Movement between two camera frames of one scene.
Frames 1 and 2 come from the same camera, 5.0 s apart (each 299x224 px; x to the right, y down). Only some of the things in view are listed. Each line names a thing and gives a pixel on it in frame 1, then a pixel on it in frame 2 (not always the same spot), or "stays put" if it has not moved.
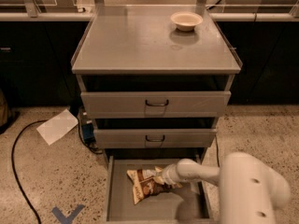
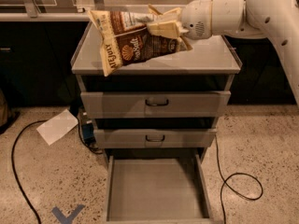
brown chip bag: [146, 184] → [123, 36]
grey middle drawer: [154, 138] stays put
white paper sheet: [57, 126] stays put
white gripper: [165, 175] → [195, 19]
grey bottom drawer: [188, 203] stays put
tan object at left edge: [4, 111] stays put
